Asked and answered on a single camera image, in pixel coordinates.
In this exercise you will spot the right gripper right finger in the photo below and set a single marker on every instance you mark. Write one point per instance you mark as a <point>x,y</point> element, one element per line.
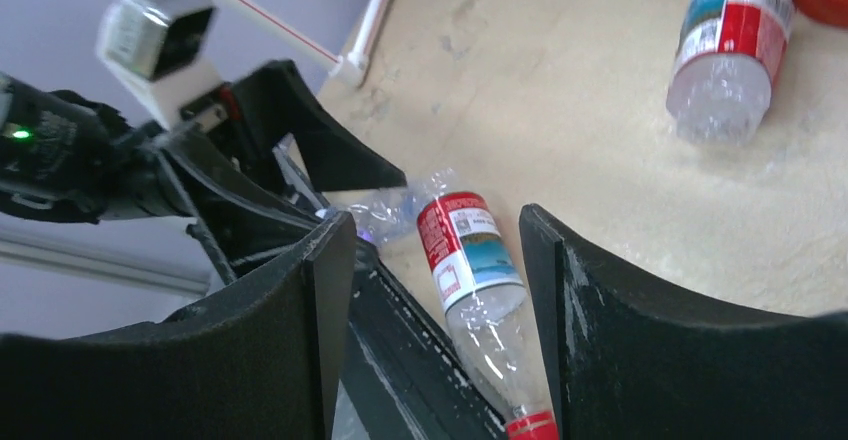
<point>629,355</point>

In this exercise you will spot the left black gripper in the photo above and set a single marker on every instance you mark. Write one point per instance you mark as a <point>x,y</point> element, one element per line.
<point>242,227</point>

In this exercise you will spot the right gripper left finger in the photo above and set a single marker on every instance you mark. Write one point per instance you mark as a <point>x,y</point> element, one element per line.
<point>259,359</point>

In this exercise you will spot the red label cola bottle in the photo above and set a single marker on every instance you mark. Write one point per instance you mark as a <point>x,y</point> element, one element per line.
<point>483,296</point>

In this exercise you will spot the small red label bottle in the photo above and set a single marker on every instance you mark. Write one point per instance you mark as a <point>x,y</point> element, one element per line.
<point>728,60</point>

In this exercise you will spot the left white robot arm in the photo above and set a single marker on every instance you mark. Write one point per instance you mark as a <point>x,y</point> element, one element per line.
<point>66,159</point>

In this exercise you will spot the white PVC pipe frame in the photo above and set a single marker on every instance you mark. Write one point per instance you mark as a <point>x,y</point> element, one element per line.
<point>351,67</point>

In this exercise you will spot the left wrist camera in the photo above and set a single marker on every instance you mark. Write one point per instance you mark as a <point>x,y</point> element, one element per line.
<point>154,49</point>

